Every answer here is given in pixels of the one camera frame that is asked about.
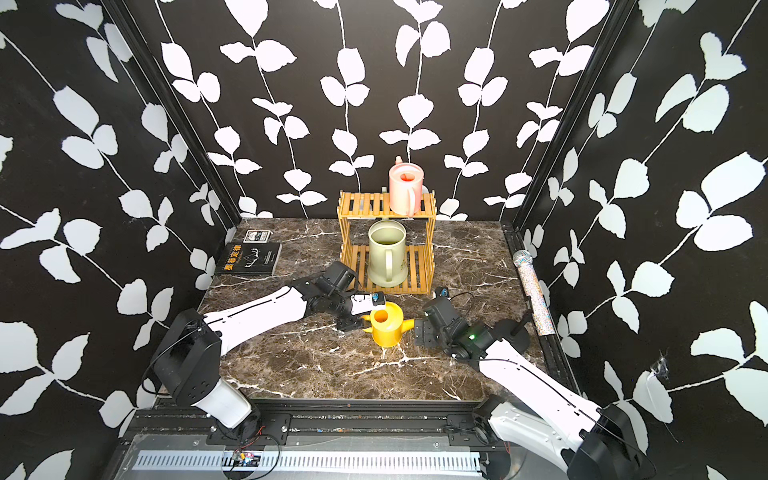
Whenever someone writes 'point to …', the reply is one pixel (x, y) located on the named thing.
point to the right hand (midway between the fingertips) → (429, 321)
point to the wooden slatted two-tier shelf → (419, 258)
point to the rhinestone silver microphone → (532, 284)
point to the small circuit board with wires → (244, 459)
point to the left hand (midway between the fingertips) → (367, 308)
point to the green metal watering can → (387, 267)
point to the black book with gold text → (249, 258)
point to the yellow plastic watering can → (387, 325)
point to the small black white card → (257, 236)
